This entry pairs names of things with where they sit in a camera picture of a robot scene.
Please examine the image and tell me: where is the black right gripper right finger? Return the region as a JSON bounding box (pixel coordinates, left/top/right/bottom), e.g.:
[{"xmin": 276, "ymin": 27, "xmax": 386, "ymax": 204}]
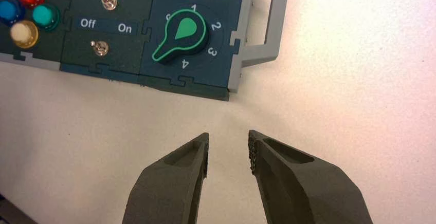
[{"xmin": 248, "ymin": 129, "xmax": 374, "ymax": 224}]

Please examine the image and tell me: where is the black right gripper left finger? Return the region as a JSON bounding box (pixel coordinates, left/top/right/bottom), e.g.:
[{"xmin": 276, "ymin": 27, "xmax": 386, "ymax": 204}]
[{"xmin": 122, "ymin": 132, "xmax": 210, "ymax": 224}]

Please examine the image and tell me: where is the grey and teal control box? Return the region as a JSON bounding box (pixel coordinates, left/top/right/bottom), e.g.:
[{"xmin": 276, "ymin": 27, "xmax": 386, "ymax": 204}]
[{"xmin": 0, "ymin": 0, "xmax": 292, "ymax": 102}]

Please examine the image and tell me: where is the green rotary selector knob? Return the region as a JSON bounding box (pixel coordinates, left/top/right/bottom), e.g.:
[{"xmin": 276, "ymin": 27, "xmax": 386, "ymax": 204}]
[{"xmin": 151, "ymin": 8, "xmax": 208, "ymax": 63}]

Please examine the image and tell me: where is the yellow push button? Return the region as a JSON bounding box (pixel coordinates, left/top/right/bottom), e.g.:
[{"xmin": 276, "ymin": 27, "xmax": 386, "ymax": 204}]
[{"xmin": 9, "ymin": 20, "xmax": 40, "ymax": 49}]

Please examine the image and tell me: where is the green push button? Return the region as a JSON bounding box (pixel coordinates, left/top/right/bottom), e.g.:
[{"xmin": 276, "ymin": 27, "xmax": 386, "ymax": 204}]
[{"xmin": 31, "ymin": 4, "xmax": 61, "ymax": 32}]

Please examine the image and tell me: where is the blue push button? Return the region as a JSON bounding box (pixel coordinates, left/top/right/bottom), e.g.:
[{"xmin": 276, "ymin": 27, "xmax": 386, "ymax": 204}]
[{"xmin": 0, "ymin": 0, "xmax": 25, "ymax": 26}]

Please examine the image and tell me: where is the silver toggle switch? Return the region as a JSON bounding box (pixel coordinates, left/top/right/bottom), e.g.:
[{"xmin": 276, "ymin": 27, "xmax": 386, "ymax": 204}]
[
  {"xmin": 99, "ymin": 0, "xmax": 118, "ymax": 11},
  {"xmin": 90, "ymin": 40, "xmax": 111, "ymax": 58}
]

